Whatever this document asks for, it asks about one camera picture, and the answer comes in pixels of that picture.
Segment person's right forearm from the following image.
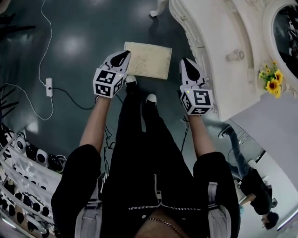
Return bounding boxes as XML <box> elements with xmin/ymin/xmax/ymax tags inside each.
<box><xmin>187</xmin><ymin>113</ymin><xmax>216</xmax><ymax>161</ymax></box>

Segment cream upholstered stool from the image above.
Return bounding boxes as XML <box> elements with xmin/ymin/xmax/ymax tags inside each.
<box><xmin>124</xmin><ymin>41</ymin><xmax>173</xmax><ymax>80</ymax></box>

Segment yellow sunflower bouquet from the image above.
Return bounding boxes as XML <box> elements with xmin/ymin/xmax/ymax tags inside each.
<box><xmin>258</xmin><ymin>61</ymin><xmax>284</xmax><ymax>99</ymax></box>

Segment person's left forearm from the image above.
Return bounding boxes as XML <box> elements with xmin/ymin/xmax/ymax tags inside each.
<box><xmin>79</xmin><ymin>96</ymin><xmax>112</xmax><ymax>152</ymax></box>

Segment gold chain necklace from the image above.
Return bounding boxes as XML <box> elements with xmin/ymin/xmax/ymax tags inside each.
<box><xmin>146</xmin><ymin>217</ymin><xmax>187</xmax><ymax>238</ymax></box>

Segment white oval framed mirror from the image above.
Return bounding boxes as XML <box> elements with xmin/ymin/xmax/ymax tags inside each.
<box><xmin>242</xmin><ymin>0</ymin><xmax>298</xmax><ymax>93</ymax></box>

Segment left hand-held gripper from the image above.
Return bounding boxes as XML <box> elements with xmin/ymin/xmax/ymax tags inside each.
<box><xmin>93</xmin><ymin>50</ymin><xmax>132</xmax><ymax>99</ymax></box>

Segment row of black shelf items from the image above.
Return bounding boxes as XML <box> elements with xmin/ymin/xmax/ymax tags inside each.
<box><xmin>0</xmin><ymin>178</ymin><xmax>52</xmax><ymax>224</ymax></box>

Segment person's black trousers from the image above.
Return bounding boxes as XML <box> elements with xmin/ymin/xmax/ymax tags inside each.
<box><xmin>109</xmin><ymin>81</ymin><xmax>194</xmax><ymax>186</ymax></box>

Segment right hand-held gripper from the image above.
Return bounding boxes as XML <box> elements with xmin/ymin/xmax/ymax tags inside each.
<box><xmin>179</xmin><ymin>58</ymin><xmax>214</xmax><ymax>116</ymax></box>

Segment small white cylindrical item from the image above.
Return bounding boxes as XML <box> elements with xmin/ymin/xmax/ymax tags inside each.
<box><xmin>226</xmin><ymin>49</ymin><xmax>245</xmax><ymax>61</ymax></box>

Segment white ornate dressing table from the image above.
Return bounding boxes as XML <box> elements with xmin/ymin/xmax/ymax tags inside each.
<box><xmin>149</xmin><ymin>0</ymin><xmax>298</xmax><ymax>121</ymax></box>

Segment black chair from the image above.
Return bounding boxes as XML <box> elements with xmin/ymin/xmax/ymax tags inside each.
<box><xmin>0</xmin><ymin>82</ymin><xmax>20</xmax><ymax>119</ymax></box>

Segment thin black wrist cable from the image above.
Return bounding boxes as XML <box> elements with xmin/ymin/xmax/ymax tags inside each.
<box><xmin>180</xmin><ymin>116</ymin><xmax>190</xmax><ymax>152</ymax></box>
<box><xmin>102</xmin><ymin>125</ymin><xmax>117</xmax><ymax>182</ymax></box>

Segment white display shelf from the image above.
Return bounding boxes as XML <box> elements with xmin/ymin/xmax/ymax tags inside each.
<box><xmin>0</xmin><ymin>132</ymin><xmax>68</xmax><ymax>238</ymax></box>

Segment person's black zip jacket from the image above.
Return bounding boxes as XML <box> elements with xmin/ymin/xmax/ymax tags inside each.
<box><xmin>51</xmin><ymin>144</ymin><xmax>242</xmax><ymax>238</ymax></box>

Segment row of round white-black devices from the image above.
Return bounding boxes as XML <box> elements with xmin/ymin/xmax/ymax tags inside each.
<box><xmin>14</xmin><ymin>133</ymin><xmax>67</xmax><ymax>174</ymax></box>

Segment pale grey backpack strap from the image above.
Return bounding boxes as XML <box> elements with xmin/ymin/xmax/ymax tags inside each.
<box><xmin>76</xmin><ymin>199</ymin><xmax>103</xmax><ymax>238</ymax></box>
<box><xmin>208</xmin><ymin>182</ymin><xmax>235</xmax><ymax>238</ymax></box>

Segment black floor cable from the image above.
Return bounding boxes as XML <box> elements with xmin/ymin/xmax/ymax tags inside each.
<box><xmin>47</xmin><ymin>87</ymin><xmax>124</xmax><ymax>110</ymax></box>

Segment white power strip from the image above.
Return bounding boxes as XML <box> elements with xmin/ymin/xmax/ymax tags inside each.
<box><xmin>46</xmin><ymin>78</ymin><xmax>54</xmax><ymax>97</ymax></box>

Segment white floor cable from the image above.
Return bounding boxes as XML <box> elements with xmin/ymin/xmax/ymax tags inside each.
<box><xmin>0</xmin><ymin>0</ymin><xmax>54</xmax><ymax>121</ymax></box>

